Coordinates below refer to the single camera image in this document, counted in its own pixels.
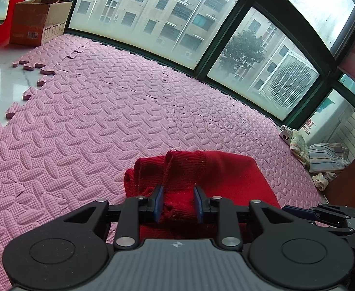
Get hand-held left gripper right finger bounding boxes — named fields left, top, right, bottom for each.
left=194, top=186, right=293, bottom=251

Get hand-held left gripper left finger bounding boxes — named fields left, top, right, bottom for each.
left=64, top=185, right=165, bottom=251

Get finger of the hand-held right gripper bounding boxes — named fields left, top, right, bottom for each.
left=282, top=204, right=355, bottom=219
left=312, top=218, right=355, bottom=236

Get red knitted sweater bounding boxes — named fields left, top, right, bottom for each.
left=123, top=150, right=281, bottom=241

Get white crumpled cloth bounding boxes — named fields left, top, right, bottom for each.
left=312, top=171, right=336, bottom=192

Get brown wooden cabinet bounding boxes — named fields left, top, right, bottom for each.
left=326, top=138, right=355, bottom=216

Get striped folded cloth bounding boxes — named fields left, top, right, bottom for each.
left=307, top=143, right=350, bottom=173

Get floral pale cloth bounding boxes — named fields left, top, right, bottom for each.
left=289, top=129, right=310, bottom=167

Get pink foam puzzle mat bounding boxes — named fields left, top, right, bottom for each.
left=0, top=33, right=330, bottom=290

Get brown cardboard box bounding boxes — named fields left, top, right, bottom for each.
left=9, top=0, right=74, bottom=47

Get dark green window frame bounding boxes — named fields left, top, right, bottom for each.
left=0, top=0, right=355, bottom=129

